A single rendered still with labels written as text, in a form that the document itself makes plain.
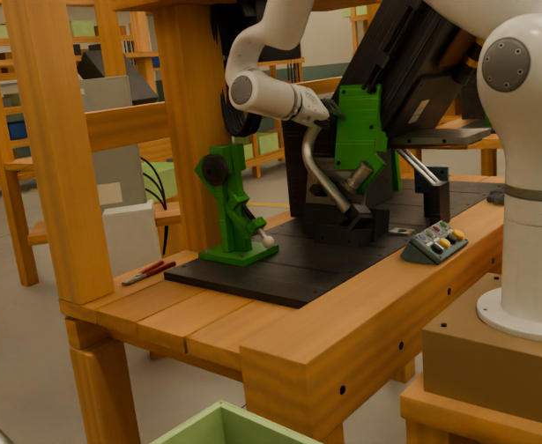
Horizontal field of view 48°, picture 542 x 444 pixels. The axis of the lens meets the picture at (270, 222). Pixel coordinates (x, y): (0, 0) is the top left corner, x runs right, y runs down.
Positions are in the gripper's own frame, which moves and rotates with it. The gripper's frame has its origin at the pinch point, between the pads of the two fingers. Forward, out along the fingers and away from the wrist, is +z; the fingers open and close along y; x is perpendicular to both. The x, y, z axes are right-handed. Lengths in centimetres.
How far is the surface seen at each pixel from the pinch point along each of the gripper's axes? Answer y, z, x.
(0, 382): 45, 19, 220
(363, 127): -8.9, 2.8, -4.5
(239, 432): -65, -74, 3
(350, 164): -13.4, 2.9, 4.0
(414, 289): -52, -17, 0
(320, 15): 646, 809, 207
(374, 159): -17.4, 2.6, -2.0
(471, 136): -24.0, 17.6, -19.3
